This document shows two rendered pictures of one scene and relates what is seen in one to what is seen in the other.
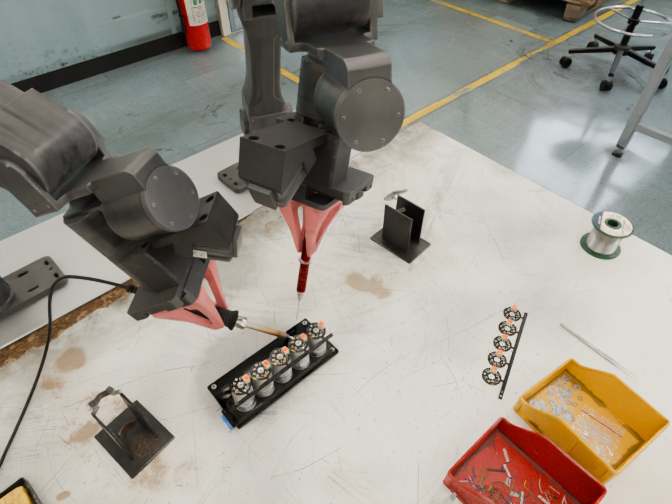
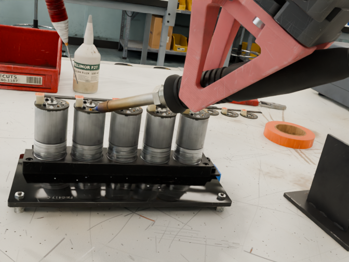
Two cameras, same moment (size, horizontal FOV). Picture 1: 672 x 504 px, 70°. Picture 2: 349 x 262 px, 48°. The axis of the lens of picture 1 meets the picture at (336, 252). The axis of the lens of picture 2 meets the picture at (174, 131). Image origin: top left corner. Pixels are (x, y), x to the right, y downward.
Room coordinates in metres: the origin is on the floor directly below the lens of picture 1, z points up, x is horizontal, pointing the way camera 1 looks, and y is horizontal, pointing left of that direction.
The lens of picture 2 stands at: (0.55, 0.22, 0.91)
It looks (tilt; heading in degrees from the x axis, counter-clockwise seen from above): 22 degrees down; 205
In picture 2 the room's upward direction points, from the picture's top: 9 degrees clockwise
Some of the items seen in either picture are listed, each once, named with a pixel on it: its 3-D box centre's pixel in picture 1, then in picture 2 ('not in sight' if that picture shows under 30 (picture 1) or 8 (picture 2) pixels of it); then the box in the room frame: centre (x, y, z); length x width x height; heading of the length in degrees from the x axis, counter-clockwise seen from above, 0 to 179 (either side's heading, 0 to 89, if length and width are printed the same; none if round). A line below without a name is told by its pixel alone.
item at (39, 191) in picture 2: (275, 370); (122, 182); (0.32, 0.08, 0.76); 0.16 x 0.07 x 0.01; 131
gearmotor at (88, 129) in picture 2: (299, 353); (88, 135); (0.32, 0.05, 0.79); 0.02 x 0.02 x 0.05
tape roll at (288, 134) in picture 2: not in sight; (289, 134); (0.08, 0.16, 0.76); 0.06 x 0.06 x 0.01
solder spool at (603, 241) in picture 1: (606, 234); not in sight; (0.55, -0.43, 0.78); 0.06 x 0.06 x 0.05
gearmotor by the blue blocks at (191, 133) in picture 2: (243, 395); (190, 140); (0.27, 0.11, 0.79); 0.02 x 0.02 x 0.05
